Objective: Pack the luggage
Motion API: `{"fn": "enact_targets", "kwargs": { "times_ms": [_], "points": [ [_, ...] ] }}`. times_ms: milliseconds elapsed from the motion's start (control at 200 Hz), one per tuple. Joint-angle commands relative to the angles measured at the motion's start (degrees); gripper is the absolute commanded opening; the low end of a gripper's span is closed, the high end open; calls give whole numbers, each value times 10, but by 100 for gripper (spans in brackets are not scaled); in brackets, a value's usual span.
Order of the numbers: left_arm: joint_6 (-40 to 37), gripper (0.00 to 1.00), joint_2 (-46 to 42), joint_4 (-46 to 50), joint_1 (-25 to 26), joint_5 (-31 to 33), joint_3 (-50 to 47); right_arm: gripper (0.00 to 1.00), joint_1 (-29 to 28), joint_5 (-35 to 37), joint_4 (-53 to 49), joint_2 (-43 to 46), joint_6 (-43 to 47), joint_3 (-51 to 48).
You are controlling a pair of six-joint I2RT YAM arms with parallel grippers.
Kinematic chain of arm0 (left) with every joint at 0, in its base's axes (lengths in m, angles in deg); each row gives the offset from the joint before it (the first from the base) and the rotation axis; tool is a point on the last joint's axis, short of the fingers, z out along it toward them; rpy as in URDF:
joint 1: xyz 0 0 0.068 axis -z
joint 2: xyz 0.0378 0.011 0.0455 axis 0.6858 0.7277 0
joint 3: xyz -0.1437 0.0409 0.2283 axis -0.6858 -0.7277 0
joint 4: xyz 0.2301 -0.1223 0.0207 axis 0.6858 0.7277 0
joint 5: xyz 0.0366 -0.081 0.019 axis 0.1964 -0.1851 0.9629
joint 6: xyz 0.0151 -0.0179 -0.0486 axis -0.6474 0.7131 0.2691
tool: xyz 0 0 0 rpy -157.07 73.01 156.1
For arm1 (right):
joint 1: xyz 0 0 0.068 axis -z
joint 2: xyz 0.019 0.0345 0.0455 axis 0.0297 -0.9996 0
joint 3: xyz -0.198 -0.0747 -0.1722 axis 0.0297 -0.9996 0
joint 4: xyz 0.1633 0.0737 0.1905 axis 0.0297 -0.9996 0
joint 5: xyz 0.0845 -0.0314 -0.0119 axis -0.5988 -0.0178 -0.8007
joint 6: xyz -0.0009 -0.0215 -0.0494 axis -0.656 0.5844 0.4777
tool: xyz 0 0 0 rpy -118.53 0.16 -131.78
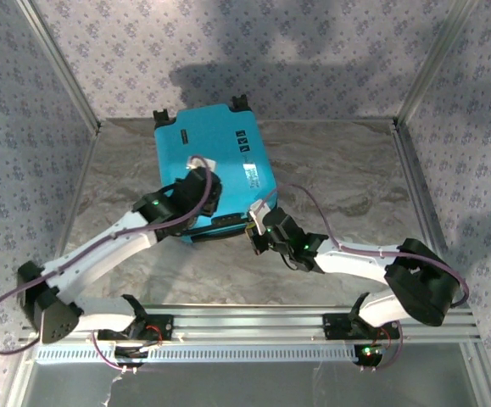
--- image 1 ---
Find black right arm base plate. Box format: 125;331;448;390
321;312;401;340

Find aluminium table side rail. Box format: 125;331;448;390
392;121;459;309
40;126;103;310

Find black controller board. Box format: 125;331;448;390
352;343;384;368

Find white slotted cable duct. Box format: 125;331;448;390
36;343;359;364

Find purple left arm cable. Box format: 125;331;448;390
0;155;212;375

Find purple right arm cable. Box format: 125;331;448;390
257;184;470;374

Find blue hard-shell suitcase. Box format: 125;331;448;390
153;95;278;246

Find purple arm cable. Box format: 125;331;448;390
257;184;470;374
0;155;212;375

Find aluminium frame post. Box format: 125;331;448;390
15;0;104;135
392;0;483;127

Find aluminium mounting rail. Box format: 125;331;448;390
18;303;482;344

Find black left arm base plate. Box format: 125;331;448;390
96;314;175;343

